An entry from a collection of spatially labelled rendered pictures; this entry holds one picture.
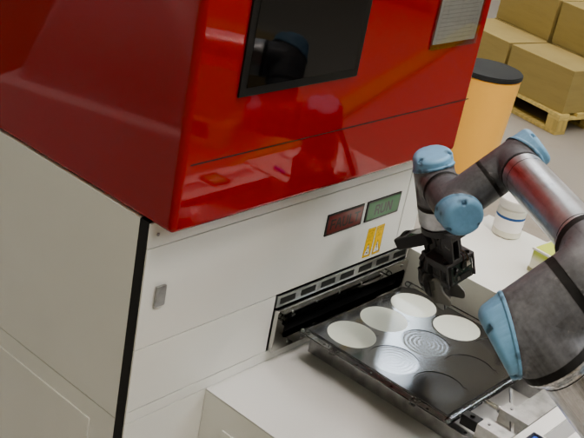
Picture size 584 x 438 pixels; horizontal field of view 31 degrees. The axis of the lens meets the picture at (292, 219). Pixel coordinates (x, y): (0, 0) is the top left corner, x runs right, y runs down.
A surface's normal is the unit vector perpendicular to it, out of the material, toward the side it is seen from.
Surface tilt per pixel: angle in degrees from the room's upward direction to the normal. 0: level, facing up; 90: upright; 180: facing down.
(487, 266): 0
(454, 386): 0
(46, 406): 90
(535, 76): 90
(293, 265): 90
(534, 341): 80
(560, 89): 90
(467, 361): 0
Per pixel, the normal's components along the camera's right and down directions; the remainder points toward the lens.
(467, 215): 0.21, 0.49
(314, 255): 0.73, 0.40
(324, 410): 0.18, -0.89
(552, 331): 0.04, 0.23
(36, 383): -0.66, 0.22
